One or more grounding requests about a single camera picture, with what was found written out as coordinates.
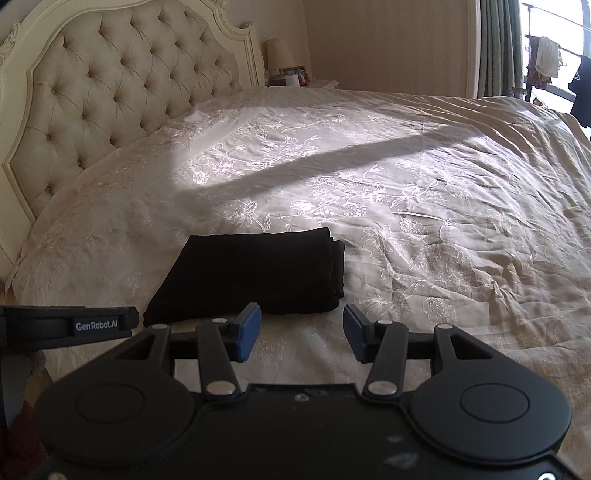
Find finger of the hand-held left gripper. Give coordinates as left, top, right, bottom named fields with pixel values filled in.
left=0, top=305, right=140, bottom=350

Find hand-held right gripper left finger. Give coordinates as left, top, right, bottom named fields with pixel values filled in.
left=99, top=303, right=262, bottom=402

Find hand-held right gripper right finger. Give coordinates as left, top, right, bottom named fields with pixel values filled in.
left=343, top=304, right=508, bottom=402

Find black pants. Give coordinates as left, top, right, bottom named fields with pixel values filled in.
left=142, top=227, right=347, bottom=328

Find cream embroidered bedspread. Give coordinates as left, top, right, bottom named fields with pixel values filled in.
left=7, top=85, right=591, bottom=402

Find cream tufted headboard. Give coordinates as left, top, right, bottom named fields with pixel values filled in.
left=0, top=0, right=267, bottom=288

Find beige bedside lamp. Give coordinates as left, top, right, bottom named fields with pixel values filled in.
left=262, top=38, right=297, bottom=78

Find grey-green curtain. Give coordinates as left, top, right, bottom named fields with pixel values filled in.
left=477, top=0, right=526, bottom=99

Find metal clothes rack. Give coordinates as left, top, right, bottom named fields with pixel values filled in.
left=521, top=0, right=591, bottom=109

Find dark hanging garment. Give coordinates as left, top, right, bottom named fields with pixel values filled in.
left=569, top=62, right=591, bottom=131

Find white hanging garment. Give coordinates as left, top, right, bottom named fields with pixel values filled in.
left=536, top=36, right=563, bottom=78

